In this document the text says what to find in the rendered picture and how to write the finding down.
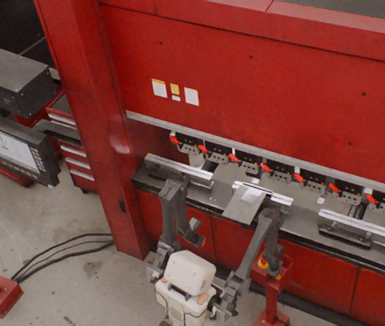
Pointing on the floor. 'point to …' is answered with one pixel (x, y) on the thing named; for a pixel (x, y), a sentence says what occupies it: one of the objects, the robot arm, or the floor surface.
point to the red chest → (79, 156)
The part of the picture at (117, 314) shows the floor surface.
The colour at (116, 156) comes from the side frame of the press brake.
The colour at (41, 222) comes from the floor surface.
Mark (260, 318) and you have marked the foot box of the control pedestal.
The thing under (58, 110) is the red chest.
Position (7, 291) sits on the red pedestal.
